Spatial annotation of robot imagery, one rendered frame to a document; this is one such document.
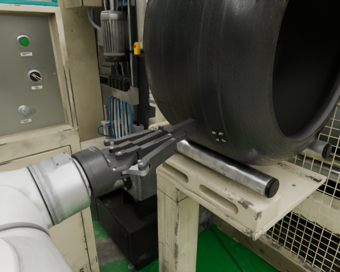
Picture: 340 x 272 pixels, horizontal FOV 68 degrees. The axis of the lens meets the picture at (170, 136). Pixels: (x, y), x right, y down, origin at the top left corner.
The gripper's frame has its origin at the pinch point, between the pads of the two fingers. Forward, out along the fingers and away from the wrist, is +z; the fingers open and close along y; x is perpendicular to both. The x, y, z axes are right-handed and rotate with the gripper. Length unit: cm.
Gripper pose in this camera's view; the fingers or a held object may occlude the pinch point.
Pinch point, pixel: (181, 131)
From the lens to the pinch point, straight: 48.5
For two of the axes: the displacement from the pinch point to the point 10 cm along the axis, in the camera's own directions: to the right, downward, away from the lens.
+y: -6.3, -2.9, 7.2
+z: 7.7, -3.5, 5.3
